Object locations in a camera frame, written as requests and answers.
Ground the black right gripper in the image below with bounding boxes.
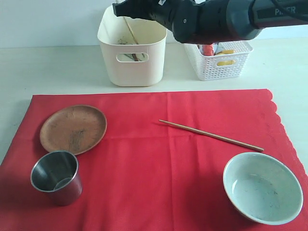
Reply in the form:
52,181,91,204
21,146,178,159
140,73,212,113
112,0,183,31

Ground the red sausage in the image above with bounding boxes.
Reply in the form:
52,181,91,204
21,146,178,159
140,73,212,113
202,44,215,56

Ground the blue white milk carton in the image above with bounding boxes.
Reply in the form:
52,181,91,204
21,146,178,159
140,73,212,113
212,43,219,55

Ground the orange cheese wedge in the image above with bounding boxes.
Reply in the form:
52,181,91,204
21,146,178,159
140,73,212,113
215,50,235,56

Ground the yellow lemon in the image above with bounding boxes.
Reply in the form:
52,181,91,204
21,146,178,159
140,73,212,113
217,60,236,66

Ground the brown wooden spoon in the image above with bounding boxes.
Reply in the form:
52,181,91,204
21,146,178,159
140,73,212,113
131,53,139,62

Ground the wooden chopstick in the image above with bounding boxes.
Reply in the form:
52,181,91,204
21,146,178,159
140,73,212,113
158,119,264,152
123,17,139,45

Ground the brown wooden plate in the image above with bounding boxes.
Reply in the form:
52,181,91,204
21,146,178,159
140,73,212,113
39,105,107,155

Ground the red table cloth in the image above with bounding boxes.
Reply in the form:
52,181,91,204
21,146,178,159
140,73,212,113
0,89,308,231

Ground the pale green bowl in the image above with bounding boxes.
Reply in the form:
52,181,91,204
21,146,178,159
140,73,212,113
223,152,304,226

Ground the stainless steel cup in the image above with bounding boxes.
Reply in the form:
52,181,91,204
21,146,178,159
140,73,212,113
30,151,83,206

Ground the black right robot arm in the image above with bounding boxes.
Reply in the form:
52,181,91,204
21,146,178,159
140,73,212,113
113,0,308,44

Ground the white woven plastic basket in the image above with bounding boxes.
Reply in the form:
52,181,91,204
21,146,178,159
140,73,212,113
184,41,253,81

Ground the cream plastic bin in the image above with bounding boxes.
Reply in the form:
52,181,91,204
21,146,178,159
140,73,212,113
97,6,167,87

